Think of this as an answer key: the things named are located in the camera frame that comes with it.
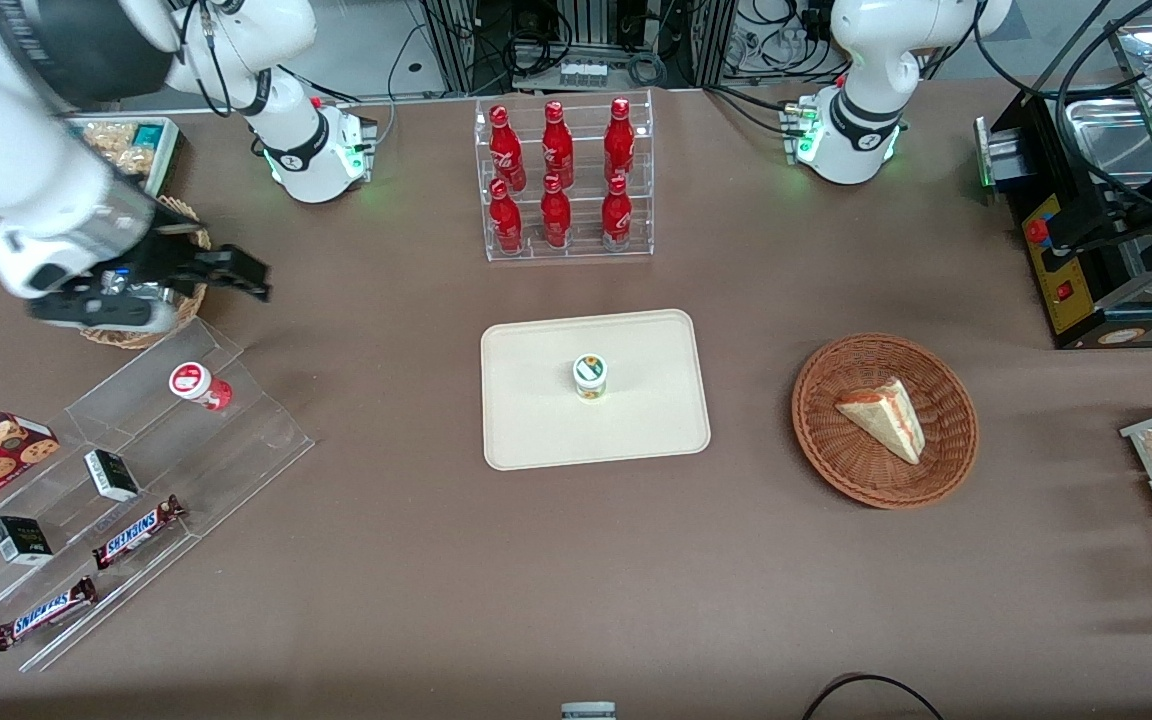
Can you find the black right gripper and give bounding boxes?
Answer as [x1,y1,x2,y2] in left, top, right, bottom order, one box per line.
[29,226,273,334]

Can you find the green gum bottle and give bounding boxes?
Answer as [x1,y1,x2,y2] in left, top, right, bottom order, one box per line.
[572,354,609,403]

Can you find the red gum bottle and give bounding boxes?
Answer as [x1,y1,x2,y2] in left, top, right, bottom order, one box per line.
[169,362,234,412]

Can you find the beige plastic tray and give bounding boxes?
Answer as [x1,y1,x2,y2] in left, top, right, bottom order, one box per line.
[480,309,712,472]

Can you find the black sealing machine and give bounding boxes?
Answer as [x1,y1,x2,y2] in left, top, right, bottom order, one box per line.
[974,20,1152,351]

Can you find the white plastic snack bin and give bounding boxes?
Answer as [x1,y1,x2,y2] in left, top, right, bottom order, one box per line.
[64,115,181,201]

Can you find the light wicker basket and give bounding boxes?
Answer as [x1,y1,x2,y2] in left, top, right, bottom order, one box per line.
[79,195,213,350]

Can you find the clear cracker bag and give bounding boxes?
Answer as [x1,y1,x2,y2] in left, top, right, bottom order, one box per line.
[84,122,155,178]

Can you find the clear acrylic stepped display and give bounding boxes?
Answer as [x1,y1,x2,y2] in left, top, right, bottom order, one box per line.
[0,318,317,673]

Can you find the small black box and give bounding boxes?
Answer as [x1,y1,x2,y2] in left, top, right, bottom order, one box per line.
[0,515,54,567]
[84,449,141,503]

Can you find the triangular wrapped sandwich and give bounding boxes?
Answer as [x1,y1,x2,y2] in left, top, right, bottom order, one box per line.
[835,377,926,466]

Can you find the Snickers chocolate bar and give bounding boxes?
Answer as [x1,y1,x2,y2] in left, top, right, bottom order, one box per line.
[91,494,186,571]
[0,576,99,652]

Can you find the red cola bottle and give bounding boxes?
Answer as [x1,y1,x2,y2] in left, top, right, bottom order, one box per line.
[541,100,575,190]
[489,104,526,192]
[601,175,634,252]
[603,97,636,184]
[540,174,573,250]
[489,178,525,255]

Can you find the round brown wicker basket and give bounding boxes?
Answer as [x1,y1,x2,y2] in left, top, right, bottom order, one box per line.
[791,333,980,510]

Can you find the clear acrylic bottle rack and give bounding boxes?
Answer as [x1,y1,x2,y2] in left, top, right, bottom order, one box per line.
[474,89,655,264]

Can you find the black cable loop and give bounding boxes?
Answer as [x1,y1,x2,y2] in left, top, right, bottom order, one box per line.
[801,674,947,720]

